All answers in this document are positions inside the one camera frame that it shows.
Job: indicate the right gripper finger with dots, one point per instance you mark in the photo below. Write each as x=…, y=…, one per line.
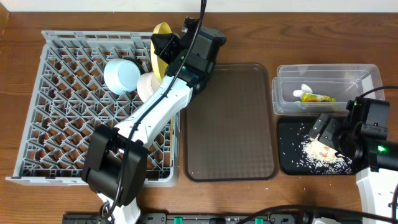
x=319, y=126
x=330, y=135

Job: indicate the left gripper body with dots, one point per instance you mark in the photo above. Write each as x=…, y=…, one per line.
x=170, y=45

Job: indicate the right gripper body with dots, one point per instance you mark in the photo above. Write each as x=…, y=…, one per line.
x=328, y=134

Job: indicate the yellow plate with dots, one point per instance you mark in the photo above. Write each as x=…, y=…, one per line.
x=158, y=65

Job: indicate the green yellow snack wrapper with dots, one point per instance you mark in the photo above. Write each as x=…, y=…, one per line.
x=315, y=98

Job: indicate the white tissue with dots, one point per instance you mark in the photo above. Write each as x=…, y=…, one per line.
x=304, y=89

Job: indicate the white bowl with food residue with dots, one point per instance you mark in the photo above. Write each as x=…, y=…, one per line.
x=147, y=85

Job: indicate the light blue bowl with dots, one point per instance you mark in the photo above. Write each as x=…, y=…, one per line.
x=121, y=76

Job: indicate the wooden chopstick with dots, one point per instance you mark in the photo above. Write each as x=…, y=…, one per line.
x=171, y=142

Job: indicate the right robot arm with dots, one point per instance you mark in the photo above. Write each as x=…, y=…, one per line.
x=374, y=159

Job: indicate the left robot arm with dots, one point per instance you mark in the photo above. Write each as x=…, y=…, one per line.
x=116, y=162

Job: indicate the spilled rice food pile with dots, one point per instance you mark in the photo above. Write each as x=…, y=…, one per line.
x=323, y=155

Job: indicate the black tray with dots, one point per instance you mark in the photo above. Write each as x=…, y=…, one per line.
x=289, y=149

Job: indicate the clear plastic bin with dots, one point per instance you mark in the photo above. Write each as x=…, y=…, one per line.
x=343, y=82

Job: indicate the brown serving tray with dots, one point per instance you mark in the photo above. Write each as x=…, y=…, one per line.
x=229, y=127

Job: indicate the grey plastic dish rack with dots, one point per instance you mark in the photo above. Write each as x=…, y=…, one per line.
x=70, y=99

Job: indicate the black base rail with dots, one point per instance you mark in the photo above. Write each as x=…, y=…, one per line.
x=161, y=218

